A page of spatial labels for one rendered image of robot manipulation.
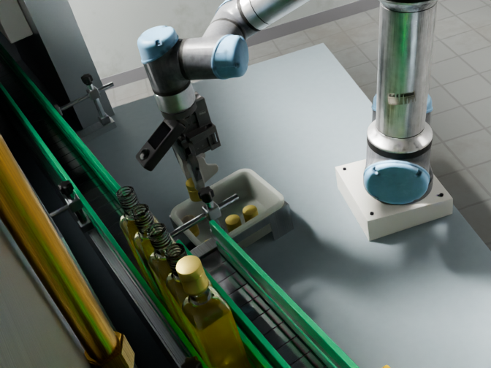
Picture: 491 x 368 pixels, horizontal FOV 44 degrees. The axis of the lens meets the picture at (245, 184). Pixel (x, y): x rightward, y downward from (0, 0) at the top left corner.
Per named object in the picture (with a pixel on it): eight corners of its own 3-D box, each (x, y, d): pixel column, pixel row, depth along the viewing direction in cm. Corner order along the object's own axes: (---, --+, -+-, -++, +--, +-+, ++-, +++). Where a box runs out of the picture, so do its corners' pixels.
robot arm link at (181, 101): (162, 101, 112) (145, 85, 118) (169, 121, 115) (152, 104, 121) (197, 84, 114) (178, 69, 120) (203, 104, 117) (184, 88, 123)
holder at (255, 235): (158, 250, 142) (147, 227, 137) (253, 193, 151) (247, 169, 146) (192, 293, 130) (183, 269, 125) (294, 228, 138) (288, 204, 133)
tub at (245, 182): (176, 236, 144) (165, 211, 138) (253, 190, 150) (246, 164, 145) (212, 279, 131) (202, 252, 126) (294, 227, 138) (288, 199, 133)
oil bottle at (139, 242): (164, 312, 111) (126, 231, 97) (189, 295, 113) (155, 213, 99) (178, 331, 107) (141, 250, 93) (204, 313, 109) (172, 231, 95)
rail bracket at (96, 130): (77, 157, 172) (44, 90, 158) (129, 130, 177) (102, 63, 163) (83, 164, 169) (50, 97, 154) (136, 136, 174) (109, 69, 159)
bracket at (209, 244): (187, 277, 125) (178, 255, 121) (225, 253, 128) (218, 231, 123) (196, 288, 122) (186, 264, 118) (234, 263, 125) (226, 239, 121)
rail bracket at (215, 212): (170, 260, 120) (151, 215, 112) (240, 217, 125) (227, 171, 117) (177, 268, 118) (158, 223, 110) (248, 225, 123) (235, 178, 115)
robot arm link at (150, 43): (171, 42, 104) (126, 45, 107) (187, 96, 112) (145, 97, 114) (185, 20, 110) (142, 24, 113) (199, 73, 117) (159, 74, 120)
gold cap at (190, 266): (213, 287, 81) (205, 266, 79) (190, 300, 81) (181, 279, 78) (202, 271, 84) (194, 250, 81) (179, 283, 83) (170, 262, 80)
